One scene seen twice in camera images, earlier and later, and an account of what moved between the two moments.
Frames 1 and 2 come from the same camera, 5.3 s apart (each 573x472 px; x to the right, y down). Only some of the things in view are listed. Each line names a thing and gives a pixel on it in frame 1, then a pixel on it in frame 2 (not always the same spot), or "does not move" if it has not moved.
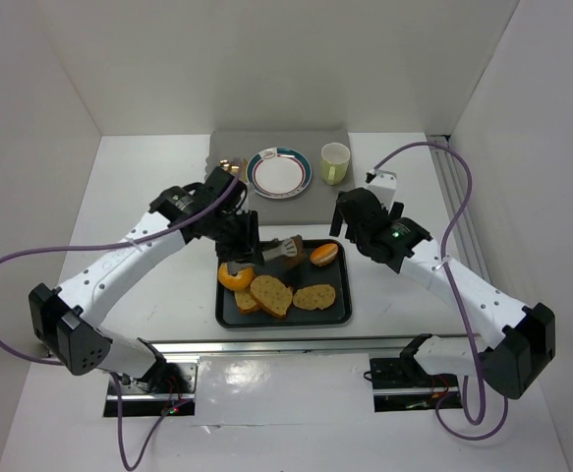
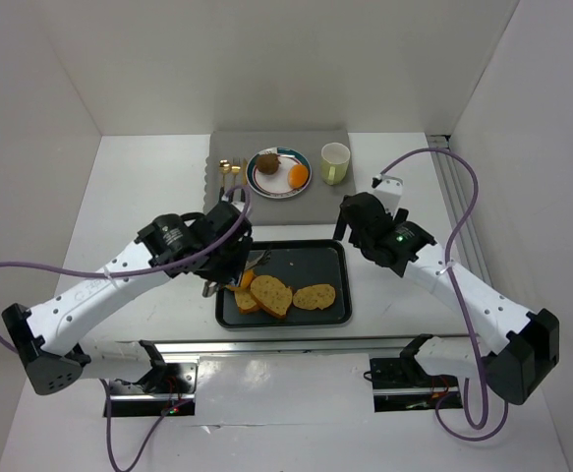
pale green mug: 335,157 does not move
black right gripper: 347,222 does not move
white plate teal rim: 279,172 does not move
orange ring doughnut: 242,281 does not move
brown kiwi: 291,263 -> 268,163
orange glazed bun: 323,254 -> 298,176
